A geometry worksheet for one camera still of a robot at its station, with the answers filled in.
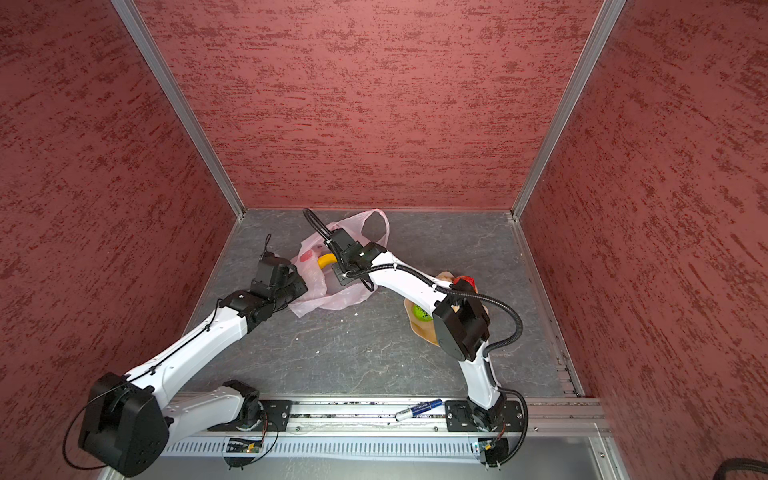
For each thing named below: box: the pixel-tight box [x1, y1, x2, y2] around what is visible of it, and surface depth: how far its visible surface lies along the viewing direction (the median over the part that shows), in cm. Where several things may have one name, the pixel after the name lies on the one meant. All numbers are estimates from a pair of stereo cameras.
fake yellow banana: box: [317, 253, 338, 269], surface depth 91 cm
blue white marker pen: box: [395, 398, 443, 422], surface depth 76 cm
